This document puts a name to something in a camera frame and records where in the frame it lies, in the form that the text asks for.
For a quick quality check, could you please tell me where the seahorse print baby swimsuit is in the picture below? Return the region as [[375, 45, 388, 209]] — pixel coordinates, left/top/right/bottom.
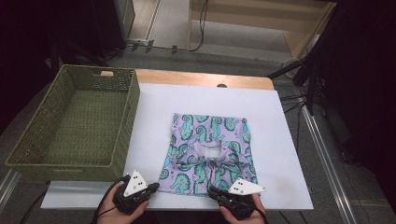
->
[[158, 112, 259, 198]]

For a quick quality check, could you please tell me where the green woven basket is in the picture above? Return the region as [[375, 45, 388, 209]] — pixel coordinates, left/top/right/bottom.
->
[[5, 63, 141, 183]]

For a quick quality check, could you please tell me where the dark curtain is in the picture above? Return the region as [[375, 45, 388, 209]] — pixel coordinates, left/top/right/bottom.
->
[[0, 0, 94, 134], [323, 0, 396, 203]]

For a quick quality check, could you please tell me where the black cable bundle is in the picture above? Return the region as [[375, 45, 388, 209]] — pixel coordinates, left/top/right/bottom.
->
[[279, 92, 309, 150]]

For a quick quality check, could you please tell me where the person's right hand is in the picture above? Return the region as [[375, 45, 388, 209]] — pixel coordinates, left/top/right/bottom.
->
[[219, 193, 267, 224]]

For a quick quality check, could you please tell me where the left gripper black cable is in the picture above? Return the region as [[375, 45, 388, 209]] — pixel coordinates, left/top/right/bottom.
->
[[92, 176, 130, 224]]

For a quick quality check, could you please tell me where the person's left hand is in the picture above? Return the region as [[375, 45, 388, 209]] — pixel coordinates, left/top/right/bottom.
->
[[96, 180, 149, 224]]

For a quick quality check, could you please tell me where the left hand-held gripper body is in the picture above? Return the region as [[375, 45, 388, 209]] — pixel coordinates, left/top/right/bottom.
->
[[112, 169, 153, 216]]

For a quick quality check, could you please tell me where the black hanging cable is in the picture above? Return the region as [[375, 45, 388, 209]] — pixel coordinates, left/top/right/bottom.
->
[[186, 0, 209, 53]]

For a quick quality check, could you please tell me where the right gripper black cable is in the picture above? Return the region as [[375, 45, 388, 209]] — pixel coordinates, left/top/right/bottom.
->
[[253, 206, 269, 224]]

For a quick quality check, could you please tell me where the white table mat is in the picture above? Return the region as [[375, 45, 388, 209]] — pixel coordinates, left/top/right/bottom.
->
[[40, 82, 315, 211]]

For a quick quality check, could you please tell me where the dark cabinet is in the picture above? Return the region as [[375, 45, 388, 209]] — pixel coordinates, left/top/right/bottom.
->
[[90, 0, 136, 59]]

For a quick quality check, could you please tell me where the black floor cable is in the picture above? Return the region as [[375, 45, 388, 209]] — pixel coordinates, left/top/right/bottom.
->
[[104, 43, 191, 61]]

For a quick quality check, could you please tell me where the black tripod stand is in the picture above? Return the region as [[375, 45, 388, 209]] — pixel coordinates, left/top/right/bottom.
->
[[265, 46, 331, 116]]

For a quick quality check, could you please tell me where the light wooden shelf unit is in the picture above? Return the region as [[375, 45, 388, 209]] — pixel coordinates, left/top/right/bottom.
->
[[186, 0, 339, 60]]

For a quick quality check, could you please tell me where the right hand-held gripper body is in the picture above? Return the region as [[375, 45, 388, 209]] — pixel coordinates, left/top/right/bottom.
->
[[214, 178, 267, 221]]

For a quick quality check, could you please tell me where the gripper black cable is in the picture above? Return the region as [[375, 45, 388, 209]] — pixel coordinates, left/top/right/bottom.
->
[[253, 206, 269, 224], [92, 176, 130, 224]]

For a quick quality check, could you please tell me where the metal rail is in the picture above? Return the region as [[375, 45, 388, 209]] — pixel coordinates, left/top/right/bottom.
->
[[0, 169, 22, 213], [300, 105, 358, 224]]

